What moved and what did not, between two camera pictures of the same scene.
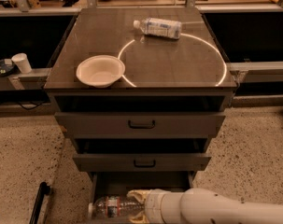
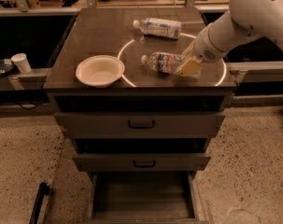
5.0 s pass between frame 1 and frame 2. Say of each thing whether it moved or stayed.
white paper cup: stayed
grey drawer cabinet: stayed
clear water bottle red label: moved
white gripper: moved
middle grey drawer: stayed
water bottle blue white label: stayed
